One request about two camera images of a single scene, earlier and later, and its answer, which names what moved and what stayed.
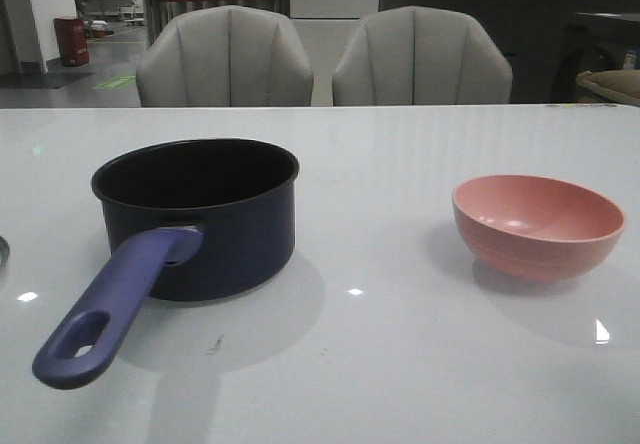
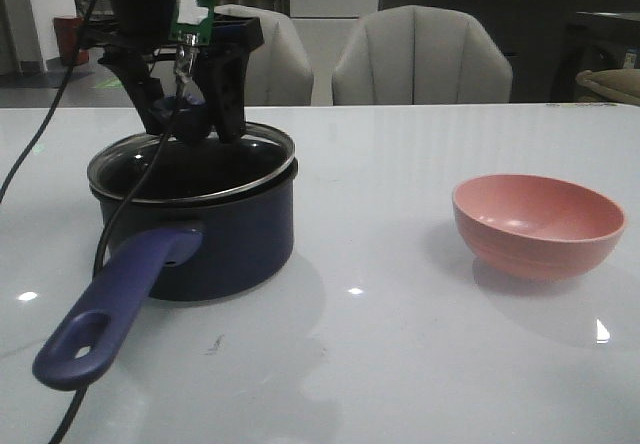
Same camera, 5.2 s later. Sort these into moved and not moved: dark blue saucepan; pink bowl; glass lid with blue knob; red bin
Moved: glass lid with blue knob
Not moved: red bin; dark blue saucepan; pink bowl
